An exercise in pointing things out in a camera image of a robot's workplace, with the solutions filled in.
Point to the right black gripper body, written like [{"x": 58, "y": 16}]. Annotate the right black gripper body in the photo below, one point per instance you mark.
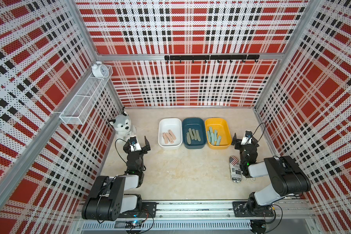
[{"x": 239, "y": 146}]

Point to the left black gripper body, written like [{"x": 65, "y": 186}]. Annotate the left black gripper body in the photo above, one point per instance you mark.
[{"x": 144, "y": 151}]

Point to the pink knife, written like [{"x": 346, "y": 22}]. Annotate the pink knife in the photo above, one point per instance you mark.
[
  {"x": 169, "y": 137},
  {"x": 172, "y": 134},
  {"x": 166, "y": 140}
]

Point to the olive knife one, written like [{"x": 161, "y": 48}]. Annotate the olive knife one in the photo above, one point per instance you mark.
[{"x": 188, "y": 137}]

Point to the olive knife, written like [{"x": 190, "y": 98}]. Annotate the olive knife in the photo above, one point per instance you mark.
[
  {"x": 194, "y": 134},
  {"x": 190, "y": 132}
]

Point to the olive knife two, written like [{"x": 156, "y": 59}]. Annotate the olive knife two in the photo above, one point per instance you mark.
[{"x": 197, "y": 136}]

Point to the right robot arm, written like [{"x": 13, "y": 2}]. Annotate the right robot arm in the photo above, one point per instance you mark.
[{"x": 286, "y": 177}]

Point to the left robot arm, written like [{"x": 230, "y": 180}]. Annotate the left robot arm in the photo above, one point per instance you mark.
[{"x": 107, "y": 199}]

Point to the yellow storage box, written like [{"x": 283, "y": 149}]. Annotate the yellow storage box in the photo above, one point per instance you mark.
[{"x": 222, "y": 128}]

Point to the white storage box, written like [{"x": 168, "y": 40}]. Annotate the white storage box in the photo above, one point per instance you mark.
[{"x": 175, "y": 125}]

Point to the dark teal storage box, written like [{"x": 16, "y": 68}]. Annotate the dark teal storage box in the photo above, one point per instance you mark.
[{"x": 197, "y": 124}]

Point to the husky plush toy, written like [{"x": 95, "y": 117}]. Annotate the husky plush toy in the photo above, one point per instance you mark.
[{"x": 123, "y": 126}]

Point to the green circuit board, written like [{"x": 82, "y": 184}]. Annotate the green circuit board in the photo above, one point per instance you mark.
[{"x": 128, "y": 224}]

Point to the white alarm clock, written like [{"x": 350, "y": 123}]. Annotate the white alarm clock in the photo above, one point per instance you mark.
[{"x": 99, "y": 70}]

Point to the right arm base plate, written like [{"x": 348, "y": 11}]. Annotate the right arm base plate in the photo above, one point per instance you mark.
[{"x": 247, "y": 209}]

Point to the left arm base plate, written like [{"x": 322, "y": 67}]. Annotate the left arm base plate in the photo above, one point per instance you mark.
[{"x": 143, "y": 210}]

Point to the white wire mesh shelf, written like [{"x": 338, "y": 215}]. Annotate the white wire mesh shelf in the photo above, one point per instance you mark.
[{"x": 81, "y": 105}]

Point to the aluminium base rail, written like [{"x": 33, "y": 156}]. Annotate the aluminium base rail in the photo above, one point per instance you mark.
[{"x": 224, "y": 210}]

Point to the black wall hook rail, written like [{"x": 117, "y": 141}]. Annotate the black wall hook rail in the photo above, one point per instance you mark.
[{"x": 211, "y": 57}]

